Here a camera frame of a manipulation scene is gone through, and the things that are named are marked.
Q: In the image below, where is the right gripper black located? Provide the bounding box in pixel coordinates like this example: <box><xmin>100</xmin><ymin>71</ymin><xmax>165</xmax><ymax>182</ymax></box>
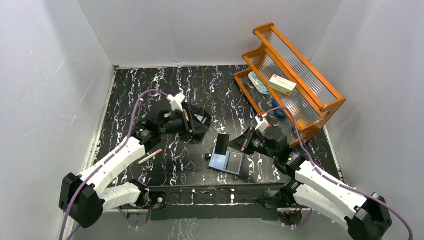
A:
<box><xmin>226</xmin><ymin>126</ymin><xmax>278</xmax><ymax>160</ymax></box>

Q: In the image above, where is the black box of cards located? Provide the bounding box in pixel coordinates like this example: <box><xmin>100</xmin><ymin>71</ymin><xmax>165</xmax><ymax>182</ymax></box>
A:
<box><xmin>182</xmin><ymin>103</ymin><xmax>212</xmax><ymax>141</ymax></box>

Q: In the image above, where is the black silver card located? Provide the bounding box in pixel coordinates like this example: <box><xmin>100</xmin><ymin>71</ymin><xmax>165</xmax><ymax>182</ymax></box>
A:
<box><xmin>226</xmin><ymin>152</ymin><xmax>244</xmax><ymax>176</ymax></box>

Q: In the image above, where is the black card holder wallet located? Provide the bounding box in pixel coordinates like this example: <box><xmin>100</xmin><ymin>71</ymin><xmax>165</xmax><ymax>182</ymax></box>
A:
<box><xmin>204</xmin><ymin>148</ymin><xmax>247</xmax><ymax>177</ymax></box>

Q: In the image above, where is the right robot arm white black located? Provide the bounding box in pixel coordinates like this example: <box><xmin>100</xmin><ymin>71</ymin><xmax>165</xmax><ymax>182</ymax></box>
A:
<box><xmin>227</xmin><ymin>127</ymin><xmax>393</xmax><ymax>240</ymax></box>

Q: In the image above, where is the blue small object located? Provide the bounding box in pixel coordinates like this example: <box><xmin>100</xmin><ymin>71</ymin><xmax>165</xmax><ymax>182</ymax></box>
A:
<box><xmin>271</xmin><ymin>99</ymin><xmax>287</xmax><ymax>119</ymax></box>

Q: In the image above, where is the pink pen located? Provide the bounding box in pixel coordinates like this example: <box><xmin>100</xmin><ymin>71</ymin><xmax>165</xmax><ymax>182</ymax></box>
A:
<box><xmin>137</xmin><ymin>148</ymin><xmax>163</xmax><ymax>166</ymax></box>

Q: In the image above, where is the orange wooden shelf rack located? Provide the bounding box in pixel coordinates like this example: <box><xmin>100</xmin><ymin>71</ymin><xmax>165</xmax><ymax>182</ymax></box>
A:
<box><xmin>233</xmin><ymin>22</ymin><xmax>346</xmax><ymax>146</ymax></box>

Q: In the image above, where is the cream cardboard box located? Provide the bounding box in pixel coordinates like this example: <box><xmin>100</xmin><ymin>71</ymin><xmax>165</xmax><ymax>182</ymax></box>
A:
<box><xmin>267</xmin><ymin>74</ymin><xmax>297</xmax><ymax>96</ymax></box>

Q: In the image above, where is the white blue oval package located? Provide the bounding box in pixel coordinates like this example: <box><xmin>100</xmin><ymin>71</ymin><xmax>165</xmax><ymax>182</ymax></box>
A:
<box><xmin>248</xmin><ymin>71</ymin><xmax>270</xmax><ymax>95</ymax></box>

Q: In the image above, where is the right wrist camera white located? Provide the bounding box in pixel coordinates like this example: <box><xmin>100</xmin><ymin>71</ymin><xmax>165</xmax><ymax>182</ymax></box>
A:
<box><xmin>254</xmin><ymin>112</ymin><xmax>270</xmax><ymax>134</ymax></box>

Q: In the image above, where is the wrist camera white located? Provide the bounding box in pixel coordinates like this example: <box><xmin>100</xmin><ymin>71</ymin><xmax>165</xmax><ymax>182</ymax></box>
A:
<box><xmin>254</xmin><ymin>112</ymin><xmax>270</xmax><ymax>134</ymax></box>
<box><xmin>166</xmin><ymin>93</ymin><xmax>186</xmax><ymax>113</ymax></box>

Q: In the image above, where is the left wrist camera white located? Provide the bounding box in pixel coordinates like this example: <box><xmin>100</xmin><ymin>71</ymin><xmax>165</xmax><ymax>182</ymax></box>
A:
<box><xmin>166</xmin><ymin>93</ymin><xmax>186</xmax><ymax>113</ymax></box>

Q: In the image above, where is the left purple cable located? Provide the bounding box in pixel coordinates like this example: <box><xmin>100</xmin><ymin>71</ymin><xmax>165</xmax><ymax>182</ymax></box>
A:
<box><xmin>58</xmin><ymin>89</ymin><xmax>170</xmax><ymax>240</ymax></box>

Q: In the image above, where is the purple cable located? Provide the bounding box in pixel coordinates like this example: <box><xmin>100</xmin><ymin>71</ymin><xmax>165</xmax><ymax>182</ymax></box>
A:
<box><xmin>264</xmin><ymin>106</ymin><xmax>414</xmax><ymax>240</ymax></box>
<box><xmin>58</xmin><ymin>89</ymin><xmax>170</xmax><ymax>240</ymax></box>

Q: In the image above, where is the black aluminium base frame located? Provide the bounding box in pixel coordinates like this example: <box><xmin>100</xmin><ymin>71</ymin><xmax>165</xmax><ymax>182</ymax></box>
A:
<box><xmin>64</xmin><ymin>183</ymin><xmax>365</xmax><ymax>223</ymax></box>

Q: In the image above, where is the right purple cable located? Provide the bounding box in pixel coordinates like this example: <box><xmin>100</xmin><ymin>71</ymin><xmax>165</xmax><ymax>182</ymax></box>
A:
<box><xmin>264</xmin><ymin>106</ymin><xmax>414</xmax><ymax>240</ymax></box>

